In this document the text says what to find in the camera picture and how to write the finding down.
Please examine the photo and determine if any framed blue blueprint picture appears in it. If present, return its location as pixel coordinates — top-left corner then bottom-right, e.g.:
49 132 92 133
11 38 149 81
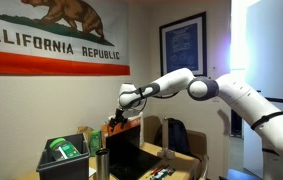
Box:
159 11 208 78

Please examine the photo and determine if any blue seat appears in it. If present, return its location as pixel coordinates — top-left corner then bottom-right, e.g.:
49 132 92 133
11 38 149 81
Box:
225 168 262 180

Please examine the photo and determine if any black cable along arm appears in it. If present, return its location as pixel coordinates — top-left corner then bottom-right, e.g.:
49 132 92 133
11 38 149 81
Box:
137 84 182 111

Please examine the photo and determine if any brown paper bag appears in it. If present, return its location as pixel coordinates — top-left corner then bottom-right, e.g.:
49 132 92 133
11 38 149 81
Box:
77 125 94 148

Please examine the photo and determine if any dark backpack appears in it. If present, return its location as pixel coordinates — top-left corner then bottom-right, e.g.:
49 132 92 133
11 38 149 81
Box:
154 117 192 156

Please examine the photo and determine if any gray plastic bin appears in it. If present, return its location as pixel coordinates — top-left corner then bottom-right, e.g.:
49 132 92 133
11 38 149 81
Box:
36 133 91 180

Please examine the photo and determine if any red pen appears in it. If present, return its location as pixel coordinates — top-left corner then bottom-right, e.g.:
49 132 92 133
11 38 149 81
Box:
146 165 165 177

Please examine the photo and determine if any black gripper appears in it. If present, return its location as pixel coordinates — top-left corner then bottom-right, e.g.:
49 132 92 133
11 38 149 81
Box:
108 107 129 133

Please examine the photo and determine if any stainless steel tumbler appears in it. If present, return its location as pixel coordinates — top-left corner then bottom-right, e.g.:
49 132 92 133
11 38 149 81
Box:
95 148 111 180

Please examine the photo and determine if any clear jar with green lid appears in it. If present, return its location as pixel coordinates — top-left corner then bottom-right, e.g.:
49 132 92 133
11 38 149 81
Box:
49 137 81 162

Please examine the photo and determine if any white paper sheet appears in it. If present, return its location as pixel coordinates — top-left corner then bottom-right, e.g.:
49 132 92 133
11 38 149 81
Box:
88 166 97 178

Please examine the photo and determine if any green plastic bottle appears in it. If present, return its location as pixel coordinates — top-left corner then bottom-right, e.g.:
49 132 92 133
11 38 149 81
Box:
89 129 102 157

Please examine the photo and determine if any California Republic flag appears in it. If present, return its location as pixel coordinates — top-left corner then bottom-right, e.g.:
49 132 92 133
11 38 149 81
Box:
0 0 131 77

